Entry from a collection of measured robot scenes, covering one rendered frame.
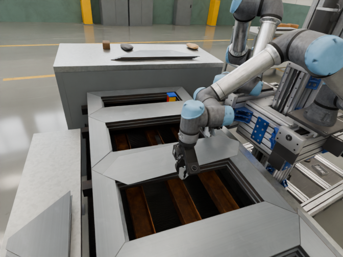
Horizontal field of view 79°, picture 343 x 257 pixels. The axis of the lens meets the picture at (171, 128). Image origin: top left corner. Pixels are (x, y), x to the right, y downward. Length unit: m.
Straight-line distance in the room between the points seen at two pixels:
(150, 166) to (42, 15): 9.06
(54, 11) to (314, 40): 9.31
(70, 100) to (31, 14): 8.15
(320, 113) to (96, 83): 1.40
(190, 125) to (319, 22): 0.93
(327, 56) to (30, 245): 1.15
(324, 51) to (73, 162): 1.16
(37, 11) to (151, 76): 8.28
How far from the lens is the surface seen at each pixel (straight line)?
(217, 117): 0.75
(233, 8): 1.20
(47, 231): 0.95
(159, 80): 1.72
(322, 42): 0.84
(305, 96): 1.53
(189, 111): 0.70
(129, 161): 1.00
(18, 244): 0.96
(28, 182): 1.19
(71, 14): 9.77
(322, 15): 1.40
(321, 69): 0.84
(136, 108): 1.40
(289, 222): 0.96
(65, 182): 1.13
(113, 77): 1.64
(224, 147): 1.15
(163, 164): 0.98
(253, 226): 0.88
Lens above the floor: 1.56
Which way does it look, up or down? 35 degrees down
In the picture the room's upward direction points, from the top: 6 degrees clockwise
